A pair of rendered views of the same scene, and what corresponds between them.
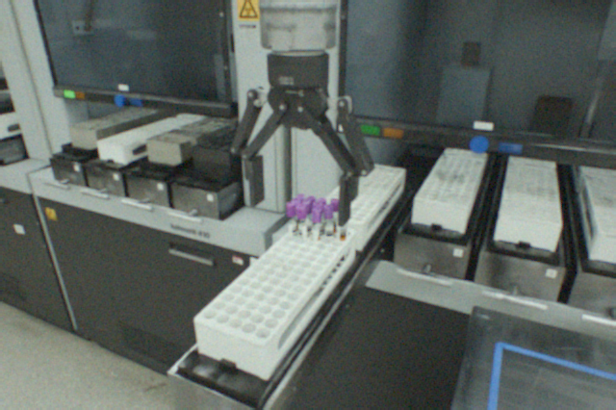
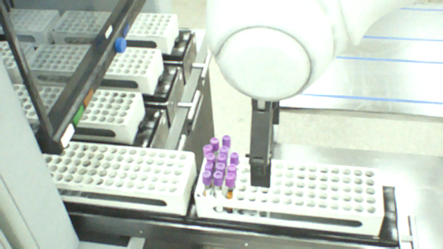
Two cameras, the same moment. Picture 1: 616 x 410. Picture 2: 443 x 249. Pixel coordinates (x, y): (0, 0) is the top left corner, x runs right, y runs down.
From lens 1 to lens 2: 95 cm
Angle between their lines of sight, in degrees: 81
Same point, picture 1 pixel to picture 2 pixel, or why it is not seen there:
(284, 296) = (326, 174)
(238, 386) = (390, 199)
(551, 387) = not seen: hidden behind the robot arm
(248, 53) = not seen: outside the picture
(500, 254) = (170, 94)
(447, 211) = (138, 108)
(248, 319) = (361, 185)
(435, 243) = (158, 131)
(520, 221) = (154, 68)
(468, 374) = (319, 104)
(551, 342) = not seen: hidden behind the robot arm
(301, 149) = (33, 222)
